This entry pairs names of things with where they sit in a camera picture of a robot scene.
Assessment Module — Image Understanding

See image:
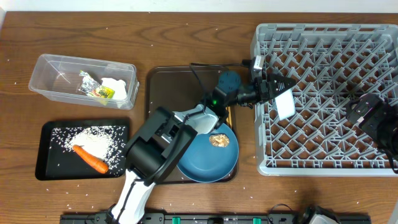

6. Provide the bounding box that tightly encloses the light blue rice bowl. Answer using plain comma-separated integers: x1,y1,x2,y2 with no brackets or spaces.
275,90,295,120

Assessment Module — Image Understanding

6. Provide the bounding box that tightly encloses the wooden chopstick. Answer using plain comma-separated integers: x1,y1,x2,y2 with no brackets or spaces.
226,106,233,129

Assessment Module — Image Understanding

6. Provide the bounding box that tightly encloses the dried mushroom piece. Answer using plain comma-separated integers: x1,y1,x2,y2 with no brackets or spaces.
209,134,230,147

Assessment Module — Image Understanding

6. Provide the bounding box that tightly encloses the dark blue plate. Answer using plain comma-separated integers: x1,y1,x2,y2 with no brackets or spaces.
177,124,239,183

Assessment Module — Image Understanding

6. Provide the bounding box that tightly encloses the white tissue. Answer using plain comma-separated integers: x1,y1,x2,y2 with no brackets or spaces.
101,78,127,100

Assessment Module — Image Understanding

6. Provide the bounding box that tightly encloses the foil snack wrapper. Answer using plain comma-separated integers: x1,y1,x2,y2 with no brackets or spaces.
79,70,114,98

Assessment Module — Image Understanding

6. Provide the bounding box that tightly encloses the orange carrot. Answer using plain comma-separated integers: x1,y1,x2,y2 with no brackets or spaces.
72,145,109,174

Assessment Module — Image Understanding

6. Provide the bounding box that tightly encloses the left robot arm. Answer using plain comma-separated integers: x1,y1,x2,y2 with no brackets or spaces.
104,72,296,223

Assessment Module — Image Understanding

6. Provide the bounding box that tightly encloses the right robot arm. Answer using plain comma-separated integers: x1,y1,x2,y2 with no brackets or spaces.
345,93,397,174

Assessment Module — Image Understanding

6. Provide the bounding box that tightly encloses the grey dishwasher rack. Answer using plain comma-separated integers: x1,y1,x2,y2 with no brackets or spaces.
251,24,397,177

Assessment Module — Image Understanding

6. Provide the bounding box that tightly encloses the spilled white rice pile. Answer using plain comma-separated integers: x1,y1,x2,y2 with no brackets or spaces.
49,126,127,174

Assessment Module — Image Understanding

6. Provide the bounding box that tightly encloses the black plastic bin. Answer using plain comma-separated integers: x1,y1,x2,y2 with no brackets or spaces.
35,118,130,180

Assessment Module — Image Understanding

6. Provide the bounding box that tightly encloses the clear plastic bin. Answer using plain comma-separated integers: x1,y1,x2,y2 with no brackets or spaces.
29,54,139,110

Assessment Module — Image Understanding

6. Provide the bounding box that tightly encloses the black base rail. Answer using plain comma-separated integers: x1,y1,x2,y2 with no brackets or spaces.
60,203,372,224

